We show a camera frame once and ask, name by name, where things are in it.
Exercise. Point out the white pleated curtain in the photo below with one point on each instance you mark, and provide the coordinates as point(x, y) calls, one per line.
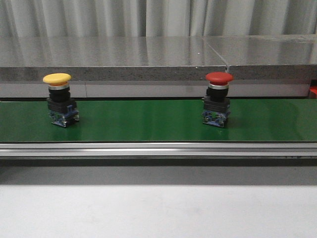
point(151, 18)

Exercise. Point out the red plastic tray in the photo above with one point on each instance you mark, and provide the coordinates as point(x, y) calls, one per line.
point(312, 92)

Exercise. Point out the red mushroom push button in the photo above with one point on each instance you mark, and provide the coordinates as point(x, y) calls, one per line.
point(216, 103)

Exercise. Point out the yellow mushroom push button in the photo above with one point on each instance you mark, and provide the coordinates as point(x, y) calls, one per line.
point(62, 108)

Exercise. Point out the aluminium conveyor frame rail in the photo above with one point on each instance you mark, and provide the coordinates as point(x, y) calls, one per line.
point(162, 149)

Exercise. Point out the green conveyor belt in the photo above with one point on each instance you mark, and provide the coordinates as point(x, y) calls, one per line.
point(162, 120)

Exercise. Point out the grey stone counter slab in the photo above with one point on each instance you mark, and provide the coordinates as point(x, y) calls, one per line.
point(279, 57)
point(108, 58)

